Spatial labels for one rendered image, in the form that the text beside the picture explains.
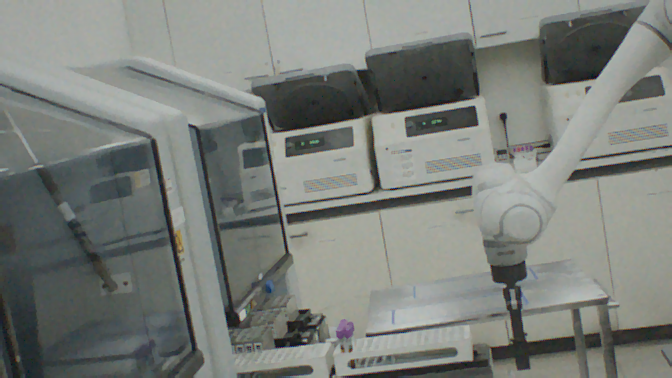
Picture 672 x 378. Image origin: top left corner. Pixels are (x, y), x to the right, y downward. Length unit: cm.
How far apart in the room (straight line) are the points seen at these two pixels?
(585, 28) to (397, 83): 96
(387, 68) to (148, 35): 126
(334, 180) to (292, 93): 54
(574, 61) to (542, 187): 293
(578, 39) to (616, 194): 79
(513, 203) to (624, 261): 268
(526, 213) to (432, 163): 256
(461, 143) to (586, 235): 72
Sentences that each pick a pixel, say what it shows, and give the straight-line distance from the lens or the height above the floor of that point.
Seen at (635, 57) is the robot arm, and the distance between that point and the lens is 190.
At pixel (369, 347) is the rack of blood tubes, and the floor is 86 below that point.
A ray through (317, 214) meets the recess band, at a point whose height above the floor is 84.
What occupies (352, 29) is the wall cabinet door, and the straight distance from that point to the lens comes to 448.
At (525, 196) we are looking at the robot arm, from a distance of 167.
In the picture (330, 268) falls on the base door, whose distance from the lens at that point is 431.
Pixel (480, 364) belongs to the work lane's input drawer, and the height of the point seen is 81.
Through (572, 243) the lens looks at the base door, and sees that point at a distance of 426.
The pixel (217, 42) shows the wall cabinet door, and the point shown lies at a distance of 462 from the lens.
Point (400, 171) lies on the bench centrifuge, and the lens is 420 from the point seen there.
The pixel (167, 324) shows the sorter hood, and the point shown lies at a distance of 157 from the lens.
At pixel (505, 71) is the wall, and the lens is 478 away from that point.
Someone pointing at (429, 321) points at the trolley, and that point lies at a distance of 223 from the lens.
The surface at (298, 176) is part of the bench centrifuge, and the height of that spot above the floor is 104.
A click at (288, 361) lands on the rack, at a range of 196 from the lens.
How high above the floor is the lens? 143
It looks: 6 degrees down
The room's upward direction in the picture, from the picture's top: 10 degrees counter-clockwise
